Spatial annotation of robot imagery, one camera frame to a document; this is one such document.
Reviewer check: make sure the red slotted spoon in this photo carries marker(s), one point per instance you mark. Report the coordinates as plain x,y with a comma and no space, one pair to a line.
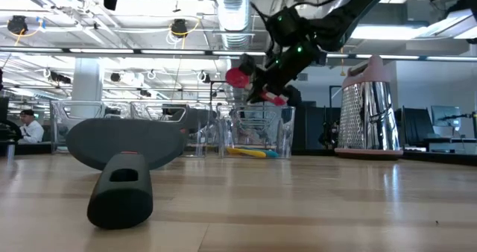
236,77

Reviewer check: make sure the background desk monitor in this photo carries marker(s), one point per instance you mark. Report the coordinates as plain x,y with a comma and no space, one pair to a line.
445,116

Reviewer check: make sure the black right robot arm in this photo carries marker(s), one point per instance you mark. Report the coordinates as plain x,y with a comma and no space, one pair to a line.
354,13

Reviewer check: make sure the person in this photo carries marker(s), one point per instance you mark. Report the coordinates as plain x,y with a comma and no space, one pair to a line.
31,130

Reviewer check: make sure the black partition panel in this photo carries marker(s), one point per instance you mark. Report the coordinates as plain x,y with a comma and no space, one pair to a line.
415,123

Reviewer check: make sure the blue silicone spoon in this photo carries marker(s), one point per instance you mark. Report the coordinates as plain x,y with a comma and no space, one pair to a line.
271,153

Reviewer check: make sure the dark cabinet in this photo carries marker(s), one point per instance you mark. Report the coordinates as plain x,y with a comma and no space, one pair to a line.
313,125

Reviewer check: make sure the silver ventilation duct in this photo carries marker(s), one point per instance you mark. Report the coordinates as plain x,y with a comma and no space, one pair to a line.
233,17

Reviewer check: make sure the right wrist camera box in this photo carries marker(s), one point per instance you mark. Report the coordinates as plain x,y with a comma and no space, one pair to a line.
287,24

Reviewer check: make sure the yellow silicone spoon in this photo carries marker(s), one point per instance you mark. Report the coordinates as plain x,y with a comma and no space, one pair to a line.
246,152

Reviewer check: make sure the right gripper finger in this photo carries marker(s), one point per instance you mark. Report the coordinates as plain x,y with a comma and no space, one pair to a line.
295,95
266,84

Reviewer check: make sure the white building column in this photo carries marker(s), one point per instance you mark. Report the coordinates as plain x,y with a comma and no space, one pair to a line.
86,84

